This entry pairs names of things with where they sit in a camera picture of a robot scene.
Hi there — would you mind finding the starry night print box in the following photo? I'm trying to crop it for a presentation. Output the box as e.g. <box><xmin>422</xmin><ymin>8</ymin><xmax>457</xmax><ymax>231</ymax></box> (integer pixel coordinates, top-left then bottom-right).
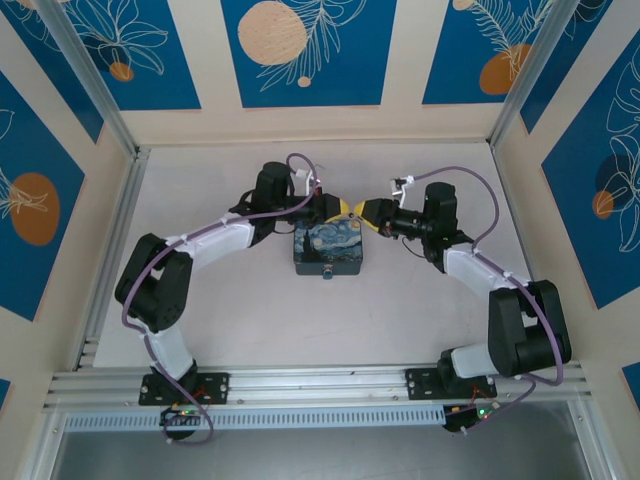
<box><xmin>291</xmin><ymin>218</ymin><xmax>366</xmax><ymax>278</ymax></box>

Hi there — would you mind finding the blue floral wall panel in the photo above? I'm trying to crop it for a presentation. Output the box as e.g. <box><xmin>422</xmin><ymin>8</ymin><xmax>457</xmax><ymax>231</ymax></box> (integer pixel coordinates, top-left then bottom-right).
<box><xmin>52</xmin><ymin>0</ymin><xmax>202</xmax><ymax>112</ymax></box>
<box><xmin>221</xmin><ymin>0</ymin><xmax>399</xmax><ymax>109</ymax></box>
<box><xmin>422</xmin><ymin>0</ymin><xmax>562</xmax><ymax>106</ymax></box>
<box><xmin>542</xmin><ymin>54</ymin><xmax>640</xmax><ymax>311</ymax></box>
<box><xmin>0</xmin><ymin>72</ymin><xmax>87</xmax><ymax>322</ymax></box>

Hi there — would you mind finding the grey slotted cable duct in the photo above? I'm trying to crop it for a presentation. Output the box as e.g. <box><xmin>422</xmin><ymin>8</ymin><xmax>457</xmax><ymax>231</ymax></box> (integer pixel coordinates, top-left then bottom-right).
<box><xmin>63</xmin><ymin>404</ymin><xmax>446</xmax><ymax>434</ymax></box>

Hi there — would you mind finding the aluminium table side rail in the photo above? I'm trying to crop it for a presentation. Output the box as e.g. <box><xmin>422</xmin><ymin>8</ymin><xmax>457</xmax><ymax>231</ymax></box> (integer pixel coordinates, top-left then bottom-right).
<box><xmin>489</xmin><ymin>143</ymin><xmax>585</xmax><ymax>372</ymax></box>
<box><xmin>74</xmin><ymin>146</ymin><xmax>151</xmax><ymax>372</ymax></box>

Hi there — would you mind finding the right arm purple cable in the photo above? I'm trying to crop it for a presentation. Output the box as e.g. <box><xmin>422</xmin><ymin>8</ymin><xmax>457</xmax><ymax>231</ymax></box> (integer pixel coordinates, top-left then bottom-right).
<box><xmin>407</xmin><ymin>166</ymin><xmax>569</xmax><ymax>436</ymax></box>

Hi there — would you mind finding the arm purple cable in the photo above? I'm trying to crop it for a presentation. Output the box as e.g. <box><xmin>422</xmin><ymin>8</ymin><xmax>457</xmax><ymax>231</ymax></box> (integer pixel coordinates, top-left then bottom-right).
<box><xmin>407</xmin><ymin>166</ymin><xmax>569</xmax><ymax>436</ymax></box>
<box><xmin>122</xmin><ymin>152</ymin><xmax>321</xmax><ymax>446</ymax></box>

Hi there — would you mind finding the horizontal aluminium base rail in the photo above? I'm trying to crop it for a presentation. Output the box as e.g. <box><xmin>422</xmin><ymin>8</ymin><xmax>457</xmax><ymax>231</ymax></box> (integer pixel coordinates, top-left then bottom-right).
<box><xmin>42</xmin><ymin>363</ymin><xmax>594</xmax><ymax>412</ymax></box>

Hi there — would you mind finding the steel sheet shelf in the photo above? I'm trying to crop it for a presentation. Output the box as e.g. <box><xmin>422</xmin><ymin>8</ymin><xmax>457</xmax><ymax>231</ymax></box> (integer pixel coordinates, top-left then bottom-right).
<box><xmin>49</xmin><ymin>402</ymin><xmax>601</xmax><ymax>480</ymax></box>

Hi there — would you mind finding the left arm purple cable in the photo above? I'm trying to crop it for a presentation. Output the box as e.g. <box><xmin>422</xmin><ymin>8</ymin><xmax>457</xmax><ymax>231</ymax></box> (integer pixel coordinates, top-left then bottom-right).
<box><xmin>122</xmin><ymin>152</ymin><xmax>321</xmax><ymax>446</ymax></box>

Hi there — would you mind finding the aluminium frame post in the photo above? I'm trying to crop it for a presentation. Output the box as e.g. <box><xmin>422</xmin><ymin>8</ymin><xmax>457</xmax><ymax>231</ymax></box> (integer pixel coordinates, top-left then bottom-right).
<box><xmin>37</xmin><ymin>0</ymin><xmax>142</xmax><ymax>157</ymax></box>
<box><xmin>489</xmin><ymin>0</ymin><xmax>576</xmax><ymax>151</ymax></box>

